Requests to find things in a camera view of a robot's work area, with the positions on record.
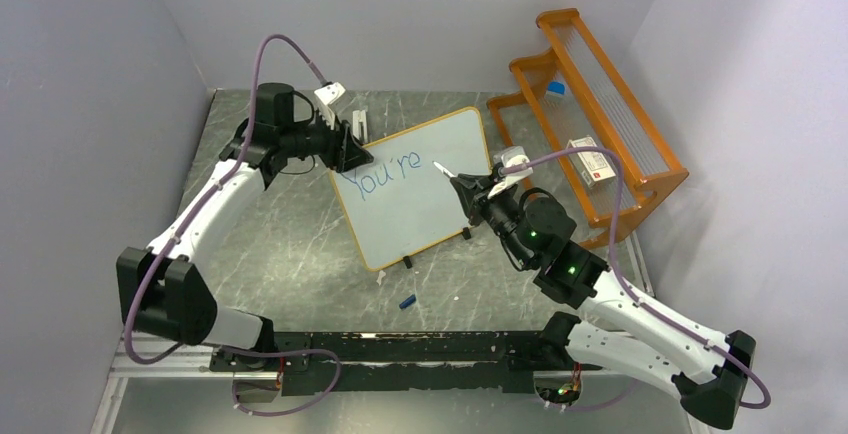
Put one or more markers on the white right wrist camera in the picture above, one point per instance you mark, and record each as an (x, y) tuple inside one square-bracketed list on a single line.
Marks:
[(511, 166)]

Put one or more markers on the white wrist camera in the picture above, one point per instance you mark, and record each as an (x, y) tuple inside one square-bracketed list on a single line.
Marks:
[(326, 97), (511, 166)]

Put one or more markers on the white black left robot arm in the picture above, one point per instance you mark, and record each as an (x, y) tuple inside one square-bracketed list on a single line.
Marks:
[(161, 288)]

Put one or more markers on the yellow-framed whiteboard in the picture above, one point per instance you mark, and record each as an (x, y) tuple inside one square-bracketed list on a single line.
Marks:
[(401, 203)]

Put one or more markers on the white whiteboard eraser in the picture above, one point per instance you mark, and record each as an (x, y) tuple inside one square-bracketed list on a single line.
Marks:
[(359, 125)]

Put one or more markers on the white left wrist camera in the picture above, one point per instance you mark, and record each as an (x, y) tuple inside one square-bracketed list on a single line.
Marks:
[(326, 97)]

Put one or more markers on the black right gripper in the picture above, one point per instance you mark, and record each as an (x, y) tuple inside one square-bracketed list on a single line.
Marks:
[(473, 199)]

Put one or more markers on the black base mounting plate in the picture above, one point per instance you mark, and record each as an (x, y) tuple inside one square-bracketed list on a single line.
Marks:
[(510, 361)]

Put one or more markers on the white red box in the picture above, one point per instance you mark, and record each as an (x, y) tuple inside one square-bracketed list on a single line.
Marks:
[(593, 168)]

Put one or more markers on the blue-capped item on shelf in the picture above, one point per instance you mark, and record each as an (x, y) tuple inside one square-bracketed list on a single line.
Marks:
[(555, 88)]

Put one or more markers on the blue marker cap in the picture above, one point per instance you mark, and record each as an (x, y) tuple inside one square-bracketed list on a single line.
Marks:
[(406, 303)]

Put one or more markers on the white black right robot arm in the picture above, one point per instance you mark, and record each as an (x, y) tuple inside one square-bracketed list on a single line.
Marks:
[(613, 324)]

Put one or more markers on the white blue whiteboard marker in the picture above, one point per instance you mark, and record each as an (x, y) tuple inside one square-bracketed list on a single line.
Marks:
[(443, 170)]

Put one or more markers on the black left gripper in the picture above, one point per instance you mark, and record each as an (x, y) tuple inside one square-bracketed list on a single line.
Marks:
[(341, 139)]

